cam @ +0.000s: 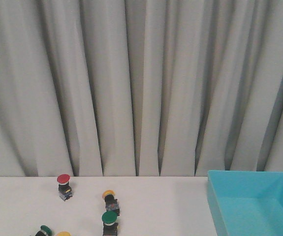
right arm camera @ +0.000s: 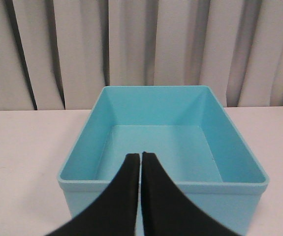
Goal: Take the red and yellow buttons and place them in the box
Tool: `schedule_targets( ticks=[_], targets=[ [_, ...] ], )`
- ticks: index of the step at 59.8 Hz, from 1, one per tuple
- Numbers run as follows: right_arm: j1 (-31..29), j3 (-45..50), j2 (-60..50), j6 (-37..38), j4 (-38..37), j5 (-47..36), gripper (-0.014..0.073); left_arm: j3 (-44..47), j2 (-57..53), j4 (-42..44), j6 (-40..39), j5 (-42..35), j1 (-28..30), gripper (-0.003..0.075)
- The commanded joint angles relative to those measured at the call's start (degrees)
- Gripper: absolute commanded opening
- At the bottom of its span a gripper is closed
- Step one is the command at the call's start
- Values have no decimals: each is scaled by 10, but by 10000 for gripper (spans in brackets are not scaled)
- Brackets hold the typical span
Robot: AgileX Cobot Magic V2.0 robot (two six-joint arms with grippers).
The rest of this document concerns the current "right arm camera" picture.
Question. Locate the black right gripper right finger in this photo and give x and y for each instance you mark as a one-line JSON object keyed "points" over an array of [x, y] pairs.
{"points": [[166, 211]]}

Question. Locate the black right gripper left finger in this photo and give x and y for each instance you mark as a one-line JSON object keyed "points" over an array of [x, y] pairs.
{"points": [[114, 211]]}

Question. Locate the light blue plastic box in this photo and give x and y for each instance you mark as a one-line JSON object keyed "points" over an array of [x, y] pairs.
{"points": [[188, 130]]}

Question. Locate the grey pleated curtain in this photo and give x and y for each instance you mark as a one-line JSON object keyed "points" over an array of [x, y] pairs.
{"points": [[59, 54]]}

